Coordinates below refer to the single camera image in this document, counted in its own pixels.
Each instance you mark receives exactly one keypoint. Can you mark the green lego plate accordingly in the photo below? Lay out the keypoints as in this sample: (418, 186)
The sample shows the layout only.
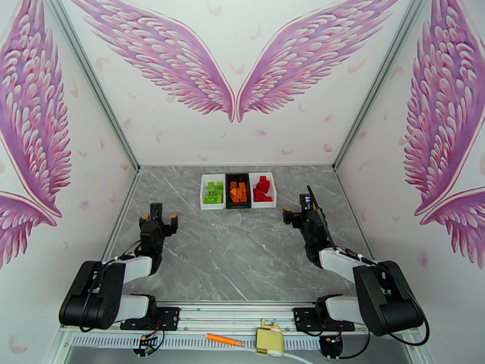
(217, 199)

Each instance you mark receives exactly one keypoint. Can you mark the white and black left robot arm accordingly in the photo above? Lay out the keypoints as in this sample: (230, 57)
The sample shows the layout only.
(136, 268)

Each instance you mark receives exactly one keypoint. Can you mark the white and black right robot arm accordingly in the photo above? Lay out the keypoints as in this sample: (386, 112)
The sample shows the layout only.
(341, 262)

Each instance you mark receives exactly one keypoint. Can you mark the white plastic bin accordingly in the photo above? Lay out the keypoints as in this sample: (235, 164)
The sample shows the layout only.
(204, 177)
(271, 177)

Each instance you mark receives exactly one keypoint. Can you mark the black plastic bin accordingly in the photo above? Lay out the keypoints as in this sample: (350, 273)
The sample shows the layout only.
(238, 205)

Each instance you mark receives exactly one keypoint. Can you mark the black electronics module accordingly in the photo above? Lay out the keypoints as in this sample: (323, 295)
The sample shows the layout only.
(330, 346)

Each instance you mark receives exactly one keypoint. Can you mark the yellow clamp device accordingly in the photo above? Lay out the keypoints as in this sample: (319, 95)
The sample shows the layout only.
(269, 340)

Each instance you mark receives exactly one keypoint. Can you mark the orange marker pen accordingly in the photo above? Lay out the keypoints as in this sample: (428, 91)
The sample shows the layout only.
(223, 339)

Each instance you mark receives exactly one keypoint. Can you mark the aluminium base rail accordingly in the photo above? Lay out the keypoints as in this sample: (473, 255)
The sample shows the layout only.
(235, 317)

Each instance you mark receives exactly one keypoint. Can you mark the aluminium frame post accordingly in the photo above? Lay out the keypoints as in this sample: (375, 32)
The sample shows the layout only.
(91, 76)
(382, 76)

